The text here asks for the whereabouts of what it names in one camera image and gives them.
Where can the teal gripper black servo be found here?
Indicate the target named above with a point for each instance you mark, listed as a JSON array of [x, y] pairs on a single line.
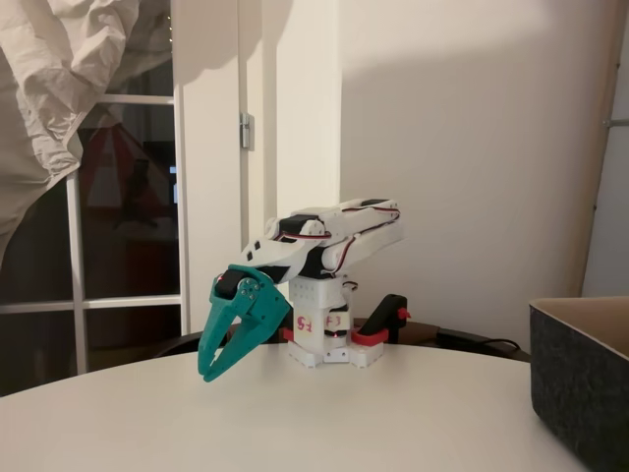
[[265, 306]]

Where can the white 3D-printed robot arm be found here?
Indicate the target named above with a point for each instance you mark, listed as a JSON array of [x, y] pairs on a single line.
[[363, 241]]

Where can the grey felt box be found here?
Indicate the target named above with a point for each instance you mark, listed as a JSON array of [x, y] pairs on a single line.
[[575, 393]]

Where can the black red table clamp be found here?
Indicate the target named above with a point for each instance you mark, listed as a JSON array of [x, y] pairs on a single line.
[[388, 310], [287, 335]]

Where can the dark wooden chair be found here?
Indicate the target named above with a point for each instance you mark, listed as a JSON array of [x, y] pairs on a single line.
[[422, 332], [182, 344]]

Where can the white glazed door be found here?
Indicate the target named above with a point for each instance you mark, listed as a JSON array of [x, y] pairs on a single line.
[[181, 221]]

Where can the metal door hinge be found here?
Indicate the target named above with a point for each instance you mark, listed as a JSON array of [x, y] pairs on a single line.
[[246, 130]]

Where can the beige crumpled curtain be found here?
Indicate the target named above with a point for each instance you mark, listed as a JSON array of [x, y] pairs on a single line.
[[49, 74]]

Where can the grey shelf panel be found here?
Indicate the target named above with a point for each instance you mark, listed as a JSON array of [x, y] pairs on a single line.
[[611, 221]]

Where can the metal shelf cross brace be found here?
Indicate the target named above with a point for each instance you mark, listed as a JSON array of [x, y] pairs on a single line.
[[619, 122]]

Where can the wooden shelf post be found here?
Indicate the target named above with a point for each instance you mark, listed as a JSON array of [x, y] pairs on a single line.
[[597, 172]]

